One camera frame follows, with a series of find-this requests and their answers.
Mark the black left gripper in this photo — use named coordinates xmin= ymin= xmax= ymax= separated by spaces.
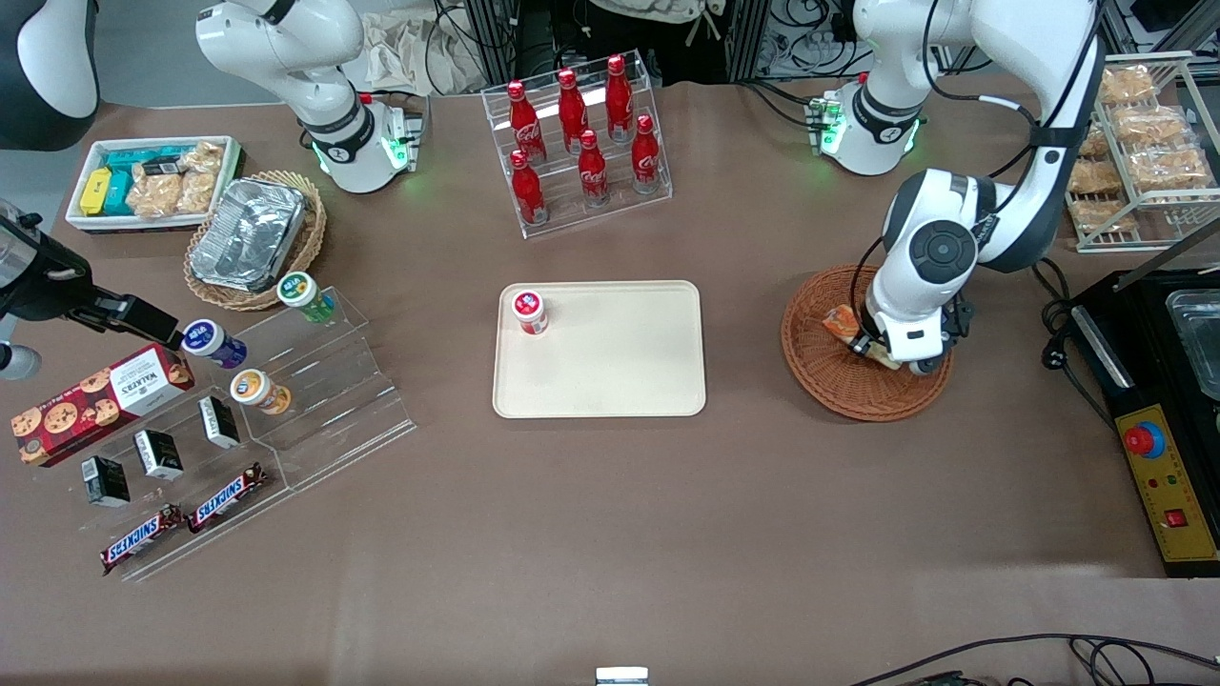
xmin=851 ymin=295 xmax=975 ymax=361

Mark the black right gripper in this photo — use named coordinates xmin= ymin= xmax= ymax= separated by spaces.
xmin=0 ymin=217 xmax=184 ymax=350

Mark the triangular sandwich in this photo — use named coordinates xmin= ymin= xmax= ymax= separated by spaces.
xmin=823 ymin=305 xmax=903 ymax=372

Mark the brown round wicker basket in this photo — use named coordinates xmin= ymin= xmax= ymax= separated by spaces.
xmin=781 ymin=264 xmax=955 ymax=422

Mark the aluminium foil tray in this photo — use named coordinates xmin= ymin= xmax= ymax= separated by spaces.
xmin=189 ymin=177 xmax=308 ymax=293

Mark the light wicker basket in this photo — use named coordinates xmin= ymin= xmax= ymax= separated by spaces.
xmin=184 ymin=171 xmax=328 ymax=313

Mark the cream plastic tray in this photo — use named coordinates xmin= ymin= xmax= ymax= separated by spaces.
xmin=492 ymin=280 xmax=707 ymax=419

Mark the purple-lid small bottle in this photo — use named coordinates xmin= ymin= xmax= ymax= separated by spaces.
xmin=181 ymin=319 xmax=248 ymax=371

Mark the red Walkers shortbread box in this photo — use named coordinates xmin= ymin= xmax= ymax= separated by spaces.
xmin=11 ymin=344 xmax=195 ymax=468

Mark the small black carton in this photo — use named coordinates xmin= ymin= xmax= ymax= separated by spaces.
xmin=133 ymin=429 xmax=184 ymax=480
xmin=81 ymin=455 xmax=132 ymax=508
xmin=198 ymin=395 xmax=241 ymax=449

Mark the orange-lid small bottle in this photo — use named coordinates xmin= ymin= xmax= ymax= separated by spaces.
xmin=230 ymin=369 xmax=292 ymax=415

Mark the green-lid small bottle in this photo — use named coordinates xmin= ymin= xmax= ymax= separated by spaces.
xmin=276 ymin=272 xmax=336 ymax=323

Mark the long teal box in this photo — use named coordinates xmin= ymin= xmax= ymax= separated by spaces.
xmin=100 ymin=146 xmax=196 ymax=174

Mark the white plastic bin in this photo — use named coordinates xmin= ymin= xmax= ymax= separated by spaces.
xmin=65 ymin=136 xmax=244 ymax=234

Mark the Snickers bar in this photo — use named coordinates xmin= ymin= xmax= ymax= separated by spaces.
xmin=188 ymin=463 xmax=270 ymax=533
xmin=100 ymin=503 xmax=184 ymax=575

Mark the clear acrylic step shelf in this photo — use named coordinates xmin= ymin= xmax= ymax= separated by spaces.
xmin=67 ymin=286 xmax=417 ymax=584

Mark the black machine with yellow panel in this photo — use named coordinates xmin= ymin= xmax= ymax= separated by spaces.
xmin=1066 ymin=270 xmax=1220 ymax=579

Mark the red cola bottle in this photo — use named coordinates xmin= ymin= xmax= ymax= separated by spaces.
xmin=507 ymin=80 xmax=546 ymax=163
xmin=579 ymin=130 xmax=609 ymax=206
xmin=510 ymin=150 xmax=547 ymax=226
xmin=606 ymin=54 xmax=635 ymax=144
xmin=558 ymin=69 xmax=589 ymax=153
xmin=631 ymin=114 xmax=661 ymax=194

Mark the grey metal machine bar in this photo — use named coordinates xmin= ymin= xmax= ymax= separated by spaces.
xmin=1113 ymin=217 xmax=1220 ymax=292

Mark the clear acrylic bottle rack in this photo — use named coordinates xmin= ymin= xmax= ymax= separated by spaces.
xmin=481 ymin=50 xmax=673 ymax=239

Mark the steel pan in machine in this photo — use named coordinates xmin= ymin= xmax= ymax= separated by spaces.
xmin=1165 ymin=289 xmax=1220 ymax=401

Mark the red-lid small bottle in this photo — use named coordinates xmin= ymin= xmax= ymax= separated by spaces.
xmin=512 ymin=288 xmax=550 ymax=336

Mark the beige paper bag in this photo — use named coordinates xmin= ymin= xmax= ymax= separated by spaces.
xmin=365 ymin=11 xmax=482 ymax=96

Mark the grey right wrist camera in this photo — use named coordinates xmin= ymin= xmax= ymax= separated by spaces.
xmin=0 ymin=343 xmax=43 ymax=382

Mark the black power cable with plug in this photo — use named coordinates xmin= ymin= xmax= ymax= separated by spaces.
xmin=1032 ymin=257 xmax=1121 ymax=430

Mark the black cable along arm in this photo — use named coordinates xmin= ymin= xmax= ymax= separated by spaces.
xmin=853 ymin=0 xmax=1107 ymax=330

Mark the black cable on floor edge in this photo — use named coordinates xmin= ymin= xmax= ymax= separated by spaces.
xmin=848 ymin=632 xmax=1220 ymax=686

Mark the white wire rack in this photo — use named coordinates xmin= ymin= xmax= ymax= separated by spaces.
xmin=1063 ymin=52 xmax=1220 ymax=253

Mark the aluminium frame with cables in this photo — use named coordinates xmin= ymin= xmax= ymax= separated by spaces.
xmin=429 ymin=0 xmax=859 ymax=91

